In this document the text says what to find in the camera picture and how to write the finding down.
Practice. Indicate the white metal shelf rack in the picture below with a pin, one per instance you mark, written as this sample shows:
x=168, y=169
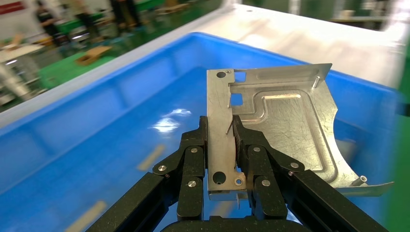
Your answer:
x=304, y=38

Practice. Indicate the blue plastic bin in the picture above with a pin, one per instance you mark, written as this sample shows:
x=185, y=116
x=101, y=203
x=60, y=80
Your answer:
x=96, y=128

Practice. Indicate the flat tan strip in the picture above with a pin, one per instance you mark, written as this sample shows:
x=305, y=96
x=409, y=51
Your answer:
x=152, y=157
x=86, y=217

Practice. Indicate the brown cardboard box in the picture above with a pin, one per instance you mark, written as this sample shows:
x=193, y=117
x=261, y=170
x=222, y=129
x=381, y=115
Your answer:
x=94, y=54

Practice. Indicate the person in dark clothes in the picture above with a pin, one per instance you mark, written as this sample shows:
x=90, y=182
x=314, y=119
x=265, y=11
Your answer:
x=48, y=22
x=123, y=12

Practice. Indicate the stamped sheet metal part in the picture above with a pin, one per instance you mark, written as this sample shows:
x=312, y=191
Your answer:
x=288, y=121

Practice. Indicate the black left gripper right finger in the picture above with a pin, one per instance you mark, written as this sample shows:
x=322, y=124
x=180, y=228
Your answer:
x=266, y=192

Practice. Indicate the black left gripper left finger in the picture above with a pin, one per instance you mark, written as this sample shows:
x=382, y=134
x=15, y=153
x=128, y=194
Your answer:
x=192, y=166

